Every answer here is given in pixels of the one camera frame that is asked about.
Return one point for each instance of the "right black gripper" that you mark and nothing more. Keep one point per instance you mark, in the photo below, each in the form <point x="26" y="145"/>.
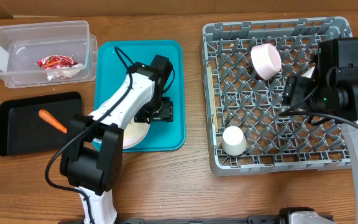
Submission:
<point x="295" y="92"/>

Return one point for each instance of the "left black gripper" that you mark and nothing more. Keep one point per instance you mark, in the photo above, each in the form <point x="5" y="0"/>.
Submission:
<point x="165" y="114"/>

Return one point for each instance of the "pink plate with rice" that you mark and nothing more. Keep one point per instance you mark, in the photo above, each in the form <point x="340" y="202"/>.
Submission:
<point x="134" y="133"/>

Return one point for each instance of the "pink bowl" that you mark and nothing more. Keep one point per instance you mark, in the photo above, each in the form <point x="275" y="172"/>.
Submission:
<point x="266" y="60"/>

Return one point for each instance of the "wooden chopstick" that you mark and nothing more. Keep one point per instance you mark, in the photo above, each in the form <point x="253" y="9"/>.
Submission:
<point x="214" y="101"/>

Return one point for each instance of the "cream ceramic cup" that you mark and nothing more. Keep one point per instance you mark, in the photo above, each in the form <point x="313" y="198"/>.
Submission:
<point x="234" y="142"/>

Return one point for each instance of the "orange carrot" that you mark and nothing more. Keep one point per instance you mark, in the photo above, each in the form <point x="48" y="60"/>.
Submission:
<point x="50" y="119"/>

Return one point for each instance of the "white bowl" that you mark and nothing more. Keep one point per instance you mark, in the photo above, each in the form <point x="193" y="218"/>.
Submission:
<point x="308" y="73"/>

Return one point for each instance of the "red foil snack wrapper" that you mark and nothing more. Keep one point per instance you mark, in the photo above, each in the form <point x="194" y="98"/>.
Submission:
<point x="56" y="61"/>

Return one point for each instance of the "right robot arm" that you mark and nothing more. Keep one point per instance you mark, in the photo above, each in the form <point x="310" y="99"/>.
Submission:
<point x="330" y="93"/>

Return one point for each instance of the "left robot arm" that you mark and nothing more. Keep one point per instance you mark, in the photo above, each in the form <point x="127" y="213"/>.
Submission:
<point x="92" y="157"/>

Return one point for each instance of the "grey dishwasher rack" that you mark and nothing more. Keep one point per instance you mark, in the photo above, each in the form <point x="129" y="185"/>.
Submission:
<point x="274" y="143"/>

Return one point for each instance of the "teal plastic tray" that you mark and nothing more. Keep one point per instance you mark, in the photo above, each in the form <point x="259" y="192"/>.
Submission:
<point x="110" y="74"/>

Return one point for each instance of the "black tray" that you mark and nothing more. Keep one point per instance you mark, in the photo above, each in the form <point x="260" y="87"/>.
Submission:
<point x="23" y="131"/>

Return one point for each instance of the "clear plastic bin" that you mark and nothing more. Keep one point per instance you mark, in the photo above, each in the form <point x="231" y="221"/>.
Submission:
<point x="23" y="45"/>

